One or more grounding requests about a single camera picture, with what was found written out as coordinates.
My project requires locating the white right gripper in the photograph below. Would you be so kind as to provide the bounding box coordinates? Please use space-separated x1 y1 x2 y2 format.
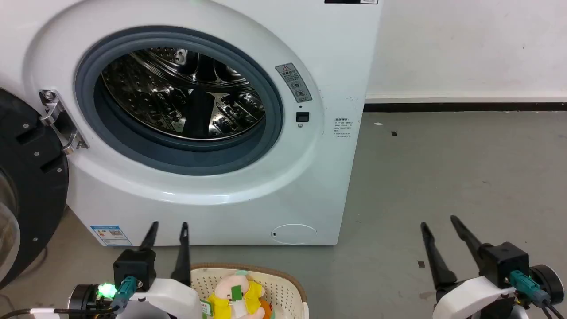
420 215 515 319

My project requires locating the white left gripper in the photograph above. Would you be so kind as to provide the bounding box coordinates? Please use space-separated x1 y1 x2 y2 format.
128 221 205 319

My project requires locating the yellow plush toy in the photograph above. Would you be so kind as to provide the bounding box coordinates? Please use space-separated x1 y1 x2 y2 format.
206 271 273 319

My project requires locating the black washing machine door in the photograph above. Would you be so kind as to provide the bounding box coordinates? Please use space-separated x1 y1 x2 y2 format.
0 88 70 291

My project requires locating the stainless steel washing machine drum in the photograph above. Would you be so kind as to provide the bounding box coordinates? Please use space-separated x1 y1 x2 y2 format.
101 47 267 142

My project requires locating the blue energy label sticker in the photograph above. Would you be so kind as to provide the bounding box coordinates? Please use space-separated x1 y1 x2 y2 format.
90 225 133 247

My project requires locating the grey rubber door gasket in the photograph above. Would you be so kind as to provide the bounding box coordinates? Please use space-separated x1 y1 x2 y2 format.
74 26 284 177

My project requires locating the cream plastic laundry basket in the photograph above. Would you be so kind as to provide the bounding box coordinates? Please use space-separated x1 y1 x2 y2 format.
190 264 310 319

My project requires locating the round white filter cover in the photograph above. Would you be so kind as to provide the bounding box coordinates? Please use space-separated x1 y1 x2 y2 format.
271 223 318 245

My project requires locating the white washing machine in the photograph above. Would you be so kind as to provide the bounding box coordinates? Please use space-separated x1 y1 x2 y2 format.
0 0 384 247

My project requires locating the small printed text label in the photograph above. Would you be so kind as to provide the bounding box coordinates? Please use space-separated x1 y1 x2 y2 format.
333 117 353 139

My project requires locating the metal door hinge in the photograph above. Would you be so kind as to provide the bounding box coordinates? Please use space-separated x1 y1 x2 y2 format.
39 89 88 155

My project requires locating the grey warning sticker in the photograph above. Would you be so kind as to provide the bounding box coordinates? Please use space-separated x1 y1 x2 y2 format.
275 63 313 104

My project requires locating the right arm cable teal plug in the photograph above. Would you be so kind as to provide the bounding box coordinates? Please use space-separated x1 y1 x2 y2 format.
509 271 567 319

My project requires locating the black wall baseboard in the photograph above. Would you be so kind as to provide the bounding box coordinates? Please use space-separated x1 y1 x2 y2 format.
363 102 567 112

